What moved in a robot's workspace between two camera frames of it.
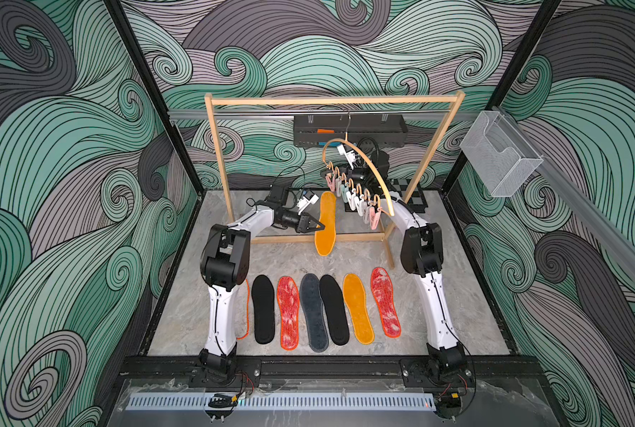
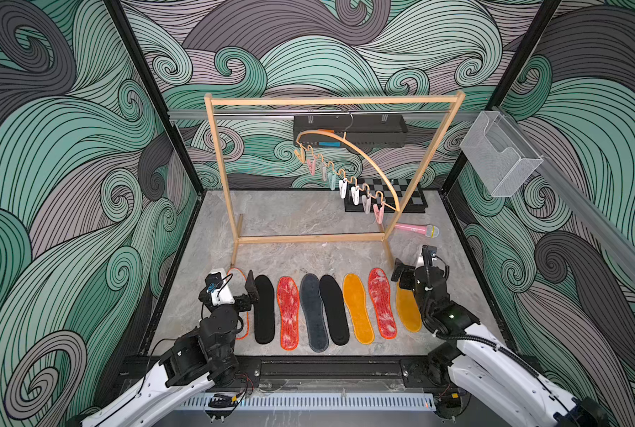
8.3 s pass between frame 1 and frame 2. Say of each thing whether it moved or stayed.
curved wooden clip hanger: moved
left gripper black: moved
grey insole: stayed
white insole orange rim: stayed
